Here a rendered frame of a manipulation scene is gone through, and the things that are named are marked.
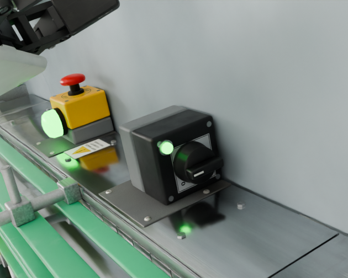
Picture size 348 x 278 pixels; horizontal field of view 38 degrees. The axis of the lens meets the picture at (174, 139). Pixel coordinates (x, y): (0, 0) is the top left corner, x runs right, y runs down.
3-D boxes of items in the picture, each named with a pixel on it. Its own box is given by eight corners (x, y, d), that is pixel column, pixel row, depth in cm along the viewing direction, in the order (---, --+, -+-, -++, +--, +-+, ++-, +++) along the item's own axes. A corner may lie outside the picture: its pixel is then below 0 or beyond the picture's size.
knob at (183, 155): (210, 172, 56) (228, 180, 53) (177, 187, 54) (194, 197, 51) (203, 134, 54) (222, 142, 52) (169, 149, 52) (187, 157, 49)
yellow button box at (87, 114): (99, 122, 87) (59, 136, 83) (89, 80, 84) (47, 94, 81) (117, 129, 81) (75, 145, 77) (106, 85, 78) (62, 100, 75)
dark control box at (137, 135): (188, 161, 64) (131, 186, 60) (177, 102, 61) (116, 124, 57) (228, 178, 57) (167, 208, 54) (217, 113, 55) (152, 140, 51)
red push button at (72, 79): (61, 97, 80) (54, 77, 79) (83, 90, 82) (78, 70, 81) (69, 101, 77) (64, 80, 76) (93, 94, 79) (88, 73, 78)
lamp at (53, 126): (60, 131, 82) (42, 137, 80) (52, 105, 80) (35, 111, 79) (70, 137, 78) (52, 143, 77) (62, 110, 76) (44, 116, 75)
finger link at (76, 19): (52, 59, 37) (128, 12, 37) (37, 55, 34) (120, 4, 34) (30, 21, 37) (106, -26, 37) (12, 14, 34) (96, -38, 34)
